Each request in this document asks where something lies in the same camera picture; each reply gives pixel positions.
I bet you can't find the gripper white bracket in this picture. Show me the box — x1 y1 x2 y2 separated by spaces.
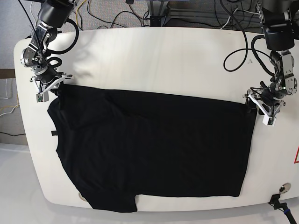
30 73 73 103
243 90 285 126

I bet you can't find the silver table grommet left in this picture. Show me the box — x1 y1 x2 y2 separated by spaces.
78 192 87 202

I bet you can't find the silver table grommet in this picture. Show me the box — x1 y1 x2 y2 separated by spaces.
279 182 292 194
78 192 87 202

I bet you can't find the black clamp with cable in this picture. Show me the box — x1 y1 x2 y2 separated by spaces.
268 194 297 224

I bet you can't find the silver table grommet right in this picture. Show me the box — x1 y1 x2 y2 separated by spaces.
279 182 292 194

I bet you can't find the yellow floor cable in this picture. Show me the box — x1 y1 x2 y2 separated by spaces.
75 0 87 30

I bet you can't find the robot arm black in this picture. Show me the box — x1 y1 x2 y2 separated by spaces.
246 0 298 126
21 0 79 102

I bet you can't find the aluminium frame post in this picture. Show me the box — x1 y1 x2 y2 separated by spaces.
146 0 169 27

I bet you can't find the black T-shirt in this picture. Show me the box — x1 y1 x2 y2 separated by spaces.
48 84 257 212

